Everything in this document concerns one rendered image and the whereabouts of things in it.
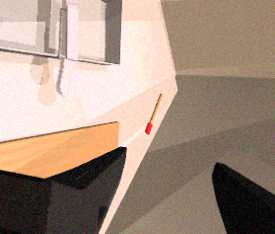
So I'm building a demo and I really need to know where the wooden board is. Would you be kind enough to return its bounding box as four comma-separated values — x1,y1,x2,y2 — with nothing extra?
0,121,119,179

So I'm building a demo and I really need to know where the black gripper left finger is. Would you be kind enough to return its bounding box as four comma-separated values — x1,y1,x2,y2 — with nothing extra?
0,146,127,234

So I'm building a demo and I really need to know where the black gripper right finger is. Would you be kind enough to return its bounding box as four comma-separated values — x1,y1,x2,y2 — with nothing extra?
212,163,275,234

